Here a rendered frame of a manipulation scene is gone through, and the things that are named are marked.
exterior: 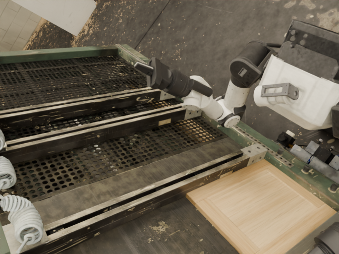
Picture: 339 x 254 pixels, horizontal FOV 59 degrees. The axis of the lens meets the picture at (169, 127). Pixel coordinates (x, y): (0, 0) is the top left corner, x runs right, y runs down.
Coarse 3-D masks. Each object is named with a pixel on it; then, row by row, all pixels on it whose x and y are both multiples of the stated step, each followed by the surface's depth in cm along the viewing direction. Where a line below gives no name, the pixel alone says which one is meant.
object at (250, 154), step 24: (192, 168) 118; (216, 168) 121; (240, 168) 132; (144, 192) 104; (168, 192) 106; (72, 216) 90; (96, 216) 92; (120, 216) 96; (48, 240) 79; (72, 240) 88
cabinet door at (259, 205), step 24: (264, 168) 135; (192, 192) 115; (216, 192) 117; (240, 192) 120; (264, 192) 122; (288, 192) 124; (216, 216) 106; (240, 216) 109; (264, 216) 111; (288, 216) 112; (312, 216) 114; (240, 240) 99; (264, 240) 101; (288, 240) 102
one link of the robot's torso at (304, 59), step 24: (288, 48) 94; (312, 48) 89; (336, 48) 84; (264, 72) 103; (288, 72) 95; (312, 72) 89; (336, 72) 84; (312, 96) 90; (336, 96) 86; (312, 120) 91
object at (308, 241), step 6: (336, 216) 113; (324, 222) 109; (330, 222) 110; (318, 228) 106; (324, 228) 107; (312, 234) 104; (306, 240) 101; (312, 240) 101; (294, 246) 98; (300, 246) 98; (306, 246) 99; (312, 246) 99; (288, 252) 96; (294, 252) 96; (300, 252) 96; (306, 252) 97
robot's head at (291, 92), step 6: (276, 84) 86; (282, 84) 84; (288, 84) 83; (264, 90) 89; (282, 90) 84; (288, 90) 83; (294, 90) 85; (264, 96) 88; (270, 96) 87; (276, 96) 86; (288, 96) 84; (294, 96) 85; (288, 102) 86; (294, 102) 88
